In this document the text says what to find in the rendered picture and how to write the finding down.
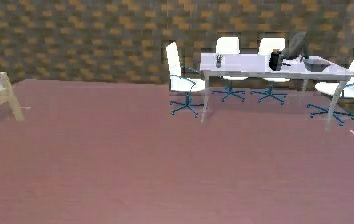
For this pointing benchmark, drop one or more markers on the black kettle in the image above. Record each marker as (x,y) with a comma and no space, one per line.
(275,60)

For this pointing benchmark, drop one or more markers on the white office table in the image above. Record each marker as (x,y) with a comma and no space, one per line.
(245,65)

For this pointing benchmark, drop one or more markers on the small potted houseplant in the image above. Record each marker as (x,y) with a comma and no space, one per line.
(218,61)

